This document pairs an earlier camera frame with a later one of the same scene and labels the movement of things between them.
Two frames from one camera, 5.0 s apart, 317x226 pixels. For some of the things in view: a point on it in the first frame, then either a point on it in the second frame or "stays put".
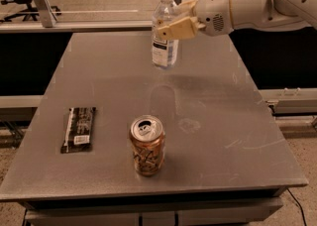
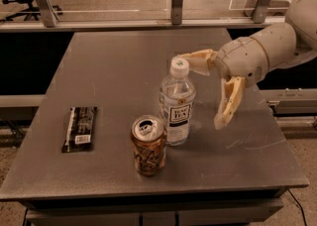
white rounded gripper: (214, 12) -> (240, 58)
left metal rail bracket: (49, 17) stays put
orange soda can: (148, 138) stays put
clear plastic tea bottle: (164, 41) -> (176, 102)
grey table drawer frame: (205, 210) stays put
